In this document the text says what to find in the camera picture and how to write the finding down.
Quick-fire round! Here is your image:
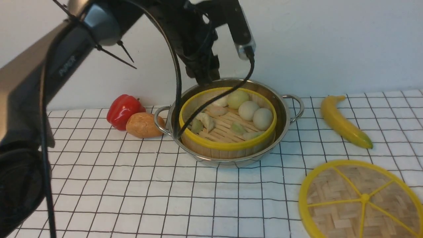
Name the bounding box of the brown potato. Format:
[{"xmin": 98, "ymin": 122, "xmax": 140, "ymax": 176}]
[{"xmin": 126, "ymin": 112, "xmax": 163, "ymax": 139}]

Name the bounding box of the white pleated dumpling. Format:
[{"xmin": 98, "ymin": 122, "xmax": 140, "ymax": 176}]
[{"xmin": 212, "ymin": 95, "xmax": 228, "ymax": 107}]

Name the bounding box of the green dumpling front left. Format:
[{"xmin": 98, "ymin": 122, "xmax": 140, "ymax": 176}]
[{"xmin": 190, "ymin": 119, "xmax": 204, "ymax": 134}]

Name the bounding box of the white-green pleated dumpling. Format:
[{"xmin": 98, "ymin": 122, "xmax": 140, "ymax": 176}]
[{"xmin": 195, "ymin": 112, "xmax": 215, "ymax": 133}]

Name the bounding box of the pale green dumpling right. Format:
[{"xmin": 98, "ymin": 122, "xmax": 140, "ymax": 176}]
[{"xmin": 242, "ymin": 131, "xmax": 264, "ymax": 141}]

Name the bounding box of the yellow-rimmed bamboo steamer basket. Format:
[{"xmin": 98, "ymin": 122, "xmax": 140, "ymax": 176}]
[{"xmin": 181, "ymin": 88, "xmax": 277, "ymax": 159}]

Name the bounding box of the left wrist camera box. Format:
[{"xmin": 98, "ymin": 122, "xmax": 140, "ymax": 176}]
[{"xmin": 192, "ymin": 0, "xmax": 256, "ymax": 60}]

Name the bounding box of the white round bun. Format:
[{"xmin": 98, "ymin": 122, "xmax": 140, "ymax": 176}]
[{"xmin": 238, "ymin": 100, "xmax": 260, "ymax": 121}]

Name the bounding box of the red bell pepper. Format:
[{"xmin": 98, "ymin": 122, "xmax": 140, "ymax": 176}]
[{"xmin": 106, "ymin": 94, "xmax": 146, "ymax": 131}]

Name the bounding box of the black left camera cable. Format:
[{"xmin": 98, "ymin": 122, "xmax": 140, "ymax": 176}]
[{"xmin": 40, "ymin": 0, "xmax": 255, "ymax": 238}]

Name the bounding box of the beige dumpling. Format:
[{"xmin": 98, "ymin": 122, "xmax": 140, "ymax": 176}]
[{"xmin": 207, "ymin": 105, "xmax": 228, "ymax": 116}]

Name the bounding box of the white black-grid tablecloth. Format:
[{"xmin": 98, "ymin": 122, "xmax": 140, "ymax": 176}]
[{"xmin": 48, "ymin": 90, "xmax": 423, "ymax": 238}]

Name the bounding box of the pale green round bun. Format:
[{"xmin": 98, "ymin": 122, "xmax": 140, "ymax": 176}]
[{"xmin": 227, "ymin": 90, "xmax": 250, "ymax": 109}]

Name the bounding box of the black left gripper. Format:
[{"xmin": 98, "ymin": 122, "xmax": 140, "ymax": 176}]
[{"xmin": 165, "ymin": 7, "xmax": 219, "ymax": 85}]

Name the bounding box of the yellow-rimmed woven steamer lid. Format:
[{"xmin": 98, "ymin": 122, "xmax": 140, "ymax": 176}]
[{"xmin": 298, "ymin": 160, "xmax": 423, "ymax": 238}]

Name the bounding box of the cream round bun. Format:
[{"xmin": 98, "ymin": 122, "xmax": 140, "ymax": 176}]
[{"xmin": 253, "ymin": 107, "xmax": 273, "ymax": 131}]

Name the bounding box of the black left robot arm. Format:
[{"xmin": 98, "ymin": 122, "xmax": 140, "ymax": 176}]
[{"xmin": 1, "ymin": 0, "xmax": 220, "ymax": 238}]

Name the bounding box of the green dumpling centre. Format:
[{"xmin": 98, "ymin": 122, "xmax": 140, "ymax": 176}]
[{"xmin": 231, "ymin": 121, "xmax": 247, "ymax": 136}]

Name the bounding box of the yellow banana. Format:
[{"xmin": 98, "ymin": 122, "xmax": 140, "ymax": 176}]
[{"xmin": 320, "ymin": 95, "xmax": 373, "ymax": 149}]

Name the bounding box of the stainless steel two-handled pot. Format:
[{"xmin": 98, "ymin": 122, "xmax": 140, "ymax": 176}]
[{"xmin": 153, "ymin": 77, "xmax": 305, "ymax": 168}]

